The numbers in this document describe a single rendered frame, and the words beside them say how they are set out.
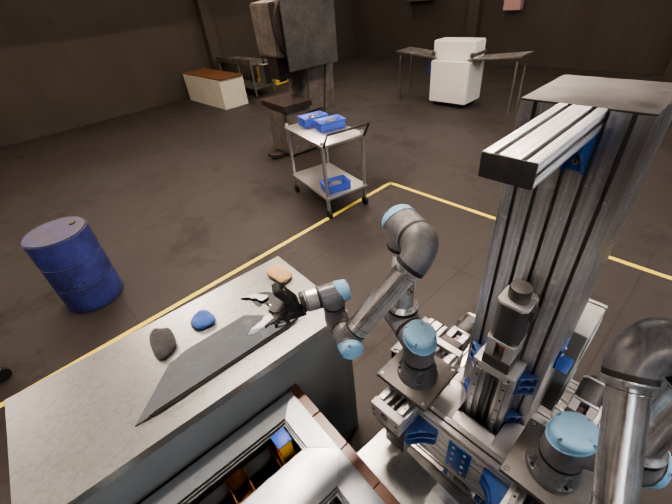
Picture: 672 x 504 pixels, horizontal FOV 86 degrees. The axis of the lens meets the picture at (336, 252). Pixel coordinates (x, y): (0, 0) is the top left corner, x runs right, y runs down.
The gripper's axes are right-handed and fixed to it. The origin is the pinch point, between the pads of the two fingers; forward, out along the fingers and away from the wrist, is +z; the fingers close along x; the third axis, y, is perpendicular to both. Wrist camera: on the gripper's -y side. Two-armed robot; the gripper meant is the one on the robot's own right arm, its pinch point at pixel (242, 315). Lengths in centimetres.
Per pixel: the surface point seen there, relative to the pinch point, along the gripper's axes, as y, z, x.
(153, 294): 174, 98, 196
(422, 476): 72, -49, -45
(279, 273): 45, -17, 56
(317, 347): 53, -24, 13
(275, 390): 59, -1, 3
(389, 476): 73, -36, -41
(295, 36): 37, -129, 469
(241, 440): 60, 16, -13
